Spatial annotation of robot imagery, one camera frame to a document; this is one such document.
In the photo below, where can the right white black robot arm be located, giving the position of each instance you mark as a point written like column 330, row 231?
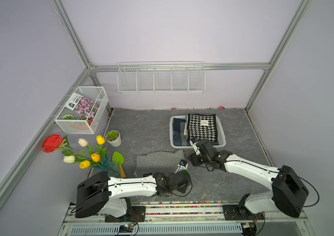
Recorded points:
column 286, row 190

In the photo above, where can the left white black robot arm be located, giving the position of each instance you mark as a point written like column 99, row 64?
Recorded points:
column 110, row 195

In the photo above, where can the white wire wall shelf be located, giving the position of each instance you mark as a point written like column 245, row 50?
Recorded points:
column 178, row 77

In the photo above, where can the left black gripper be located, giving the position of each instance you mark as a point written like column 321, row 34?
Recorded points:
column 182, row 188

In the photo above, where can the grey scarf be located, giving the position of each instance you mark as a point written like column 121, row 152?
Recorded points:
column 158, row 162

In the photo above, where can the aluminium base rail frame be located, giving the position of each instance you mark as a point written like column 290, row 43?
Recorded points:
column 186, row 218

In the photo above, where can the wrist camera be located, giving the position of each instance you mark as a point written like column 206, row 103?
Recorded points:
column 183, row 164
column 195, row 148

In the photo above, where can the red artificial rose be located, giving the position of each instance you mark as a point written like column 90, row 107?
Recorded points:
column 52, row 143

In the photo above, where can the small potted green plant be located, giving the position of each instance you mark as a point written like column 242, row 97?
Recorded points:
column 113, row 137

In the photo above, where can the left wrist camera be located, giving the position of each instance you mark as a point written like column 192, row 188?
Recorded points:
column 183, row 164

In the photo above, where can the navy blue striped scarf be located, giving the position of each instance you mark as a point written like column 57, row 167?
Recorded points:
column 179, row 139

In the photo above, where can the artificial tulip bouquet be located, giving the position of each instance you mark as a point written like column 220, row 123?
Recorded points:
column 91, row 156

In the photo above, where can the white plastic perforated basket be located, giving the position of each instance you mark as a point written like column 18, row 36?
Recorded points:
column 221, row 142

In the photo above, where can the small houndstooth scarf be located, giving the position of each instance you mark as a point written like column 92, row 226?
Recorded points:
column 201, row 127

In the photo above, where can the flower seed packet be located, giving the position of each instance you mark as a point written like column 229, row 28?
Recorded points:
column 82, row 105

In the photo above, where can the white wire side basket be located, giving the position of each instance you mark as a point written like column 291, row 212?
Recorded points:
column 71, row 122

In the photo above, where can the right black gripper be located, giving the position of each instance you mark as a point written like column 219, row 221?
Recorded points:
column 192, row 159

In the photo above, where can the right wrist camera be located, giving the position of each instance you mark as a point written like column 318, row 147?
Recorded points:
column 195, row 148

